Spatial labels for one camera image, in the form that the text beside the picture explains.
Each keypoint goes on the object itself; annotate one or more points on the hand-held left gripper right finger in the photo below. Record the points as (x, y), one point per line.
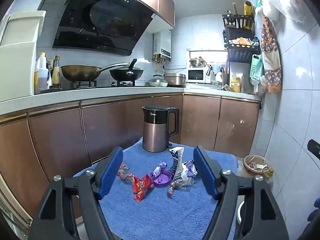
(205, 173)

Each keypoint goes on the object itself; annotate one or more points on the red snack wrapper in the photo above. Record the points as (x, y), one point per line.
(140, 187)

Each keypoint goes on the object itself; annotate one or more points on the black bin with white rim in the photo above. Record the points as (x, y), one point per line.
(239, 212)

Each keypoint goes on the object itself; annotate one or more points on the yellow package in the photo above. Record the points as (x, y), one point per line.
(236, 82)

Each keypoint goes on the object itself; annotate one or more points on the purple plastic lid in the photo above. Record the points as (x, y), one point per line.
(161, 180)

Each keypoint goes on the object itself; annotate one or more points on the small beige bin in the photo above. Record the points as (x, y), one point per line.
(250, 171)

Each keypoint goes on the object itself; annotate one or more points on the black frying pan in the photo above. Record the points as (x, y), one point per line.
(125, 74)

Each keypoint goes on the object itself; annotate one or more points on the cooking oil bottle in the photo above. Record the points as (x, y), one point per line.
(41, 77)

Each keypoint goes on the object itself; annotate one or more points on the clear plastic bag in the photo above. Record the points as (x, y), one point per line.
(239, 166)

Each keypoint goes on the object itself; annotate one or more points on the red silver candy wrapper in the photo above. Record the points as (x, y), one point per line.
(125, 174)

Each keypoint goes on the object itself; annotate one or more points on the white water heater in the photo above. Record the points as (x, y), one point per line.
(163, 43)

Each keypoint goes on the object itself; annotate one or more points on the purple white candy wrapper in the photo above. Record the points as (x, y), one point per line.
(158, 170)

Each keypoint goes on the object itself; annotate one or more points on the floral apron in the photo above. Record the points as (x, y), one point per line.
(271, 55)

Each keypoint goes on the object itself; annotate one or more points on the brown base cabinets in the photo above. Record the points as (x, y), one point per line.
(50, 140)

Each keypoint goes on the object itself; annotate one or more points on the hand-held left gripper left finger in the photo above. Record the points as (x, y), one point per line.
(110, 172)

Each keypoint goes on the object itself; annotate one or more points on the small purple wrapper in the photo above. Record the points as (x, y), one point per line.
(191, 166)

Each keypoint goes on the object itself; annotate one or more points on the white microwave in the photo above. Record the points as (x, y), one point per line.
(196, 75)

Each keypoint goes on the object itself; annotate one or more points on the white plastic bags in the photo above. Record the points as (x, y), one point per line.
(287, 2)

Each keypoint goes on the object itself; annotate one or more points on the steel pot with lid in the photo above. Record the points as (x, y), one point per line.
(156, 82)

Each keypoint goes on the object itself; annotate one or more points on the white appliance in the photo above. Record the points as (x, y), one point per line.
(17, 62)

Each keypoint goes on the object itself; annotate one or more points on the red packet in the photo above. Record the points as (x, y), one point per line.
(251, 165)

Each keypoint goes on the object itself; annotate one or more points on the blue towel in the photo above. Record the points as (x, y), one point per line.
(150, 217)

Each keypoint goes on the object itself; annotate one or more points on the black range hood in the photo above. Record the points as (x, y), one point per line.
(100, 17)

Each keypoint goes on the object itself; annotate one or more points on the brass coloured wok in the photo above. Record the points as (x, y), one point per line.
(77, 72)

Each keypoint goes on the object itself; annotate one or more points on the crumpled white paper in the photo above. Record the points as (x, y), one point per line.
(260, 167)

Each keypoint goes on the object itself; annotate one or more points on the person's right hand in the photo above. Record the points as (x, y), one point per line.
(314, 215)

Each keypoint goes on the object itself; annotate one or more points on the black dish rack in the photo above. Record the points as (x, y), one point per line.
(240, 52)

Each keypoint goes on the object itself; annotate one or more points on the gas stove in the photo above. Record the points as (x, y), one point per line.
(100, 86)

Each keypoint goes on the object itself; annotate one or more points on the brown wall cabinets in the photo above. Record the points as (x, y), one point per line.
(165, 5)

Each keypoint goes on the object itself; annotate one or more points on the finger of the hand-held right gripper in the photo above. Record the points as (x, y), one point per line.
(314, 148)

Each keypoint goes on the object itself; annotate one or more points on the rice cooker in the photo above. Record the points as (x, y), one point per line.
(175, 79)

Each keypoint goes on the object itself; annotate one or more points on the blue dishcloth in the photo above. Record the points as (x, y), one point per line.
(217, 68)

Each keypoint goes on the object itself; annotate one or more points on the dark sauce bottle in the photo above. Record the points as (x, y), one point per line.
(56, 76)

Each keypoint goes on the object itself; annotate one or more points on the gold capped bottle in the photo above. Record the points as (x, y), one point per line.
(269, 173)

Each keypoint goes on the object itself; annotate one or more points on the clear plastic wrapper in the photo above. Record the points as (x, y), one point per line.
(182, 183)

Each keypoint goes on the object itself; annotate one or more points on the glass lidded pot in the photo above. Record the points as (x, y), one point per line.
(197, 62)

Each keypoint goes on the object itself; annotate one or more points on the small white milk carton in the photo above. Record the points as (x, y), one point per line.
(178, 165)

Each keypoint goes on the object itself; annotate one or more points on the green hanging bag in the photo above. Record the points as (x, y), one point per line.
(256, 70)

